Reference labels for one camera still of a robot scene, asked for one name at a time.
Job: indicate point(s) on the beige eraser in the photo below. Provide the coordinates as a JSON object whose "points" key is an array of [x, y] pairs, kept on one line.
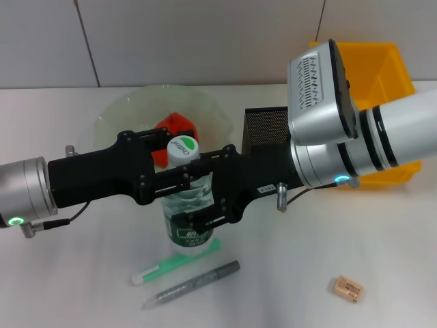
{"points": [[346, 288]]}

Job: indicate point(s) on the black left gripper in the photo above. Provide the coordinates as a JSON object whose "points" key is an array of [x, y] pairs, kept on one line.
{"points": [[95, 174]]}

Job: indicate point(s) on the clear glass fruit plate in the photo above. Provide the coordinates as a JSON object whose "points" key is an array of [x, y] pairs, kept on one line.
{"points": [[136, 106]]}

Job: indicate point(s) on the yellow plastic storage bin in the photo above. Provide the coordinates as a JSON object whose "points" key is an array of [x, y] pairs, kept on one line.
{"points": [[375, 68]]}

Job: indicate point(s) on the green pen white cap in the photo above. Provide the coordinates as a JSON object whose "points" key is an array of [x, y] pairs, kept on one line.
{"points": [[164, 268]]}

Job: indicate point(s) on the red knitted toy orange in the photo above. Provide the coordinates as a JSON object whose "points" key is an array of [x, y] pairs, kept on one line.
{"points": [[174, 121]]}

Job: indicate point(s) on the black mesh pen holder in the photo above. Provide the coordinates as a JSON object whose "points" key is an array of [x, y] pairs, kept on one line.
{"points": [[266, 126]]}

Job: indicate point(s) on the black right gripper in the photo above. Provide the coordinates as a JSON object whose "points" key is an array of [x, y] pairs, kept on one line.
{"points": [[263, 174]]}

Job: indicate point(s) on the clear water bottle green label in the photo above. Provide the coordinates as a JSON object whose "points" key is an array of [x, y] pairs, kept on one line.
{"points": [[182, 147]]}

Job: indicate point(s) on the grey marker pen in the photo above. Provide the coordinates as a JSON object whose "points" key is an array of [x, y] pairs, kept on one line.
{"points": [[191, 283]]}

